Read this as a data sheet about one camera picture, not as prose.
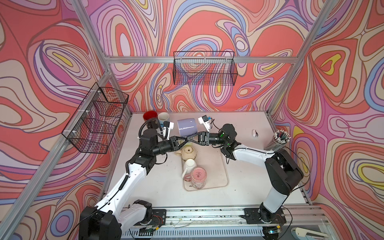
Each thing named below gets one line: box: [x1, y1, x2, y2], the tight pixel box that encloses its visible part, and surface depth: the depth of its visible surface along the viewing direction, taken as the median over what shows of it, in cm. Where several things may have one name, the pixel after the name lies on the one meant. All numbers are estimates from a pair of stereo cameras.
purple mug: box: [177, 118, 198, 137], surface depth 70 cm
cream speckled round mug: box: [175, 145, 197, 161], surface depth 90 cm
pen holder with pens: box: [272, 129, 291, 152], surface depth 86 cm
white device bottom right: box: [291, 227, 329, 240], surface depth 68 cm
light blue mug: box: [158, 112, 170, 127], surface depth 107 cm
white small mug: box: [182, 159, 197, 179], surface depth 83 cm
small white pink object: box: [252, 129, 260, 138], surface depth 107 cm
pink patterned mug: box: [183, 166, 208, 190], surface depth 78 cm
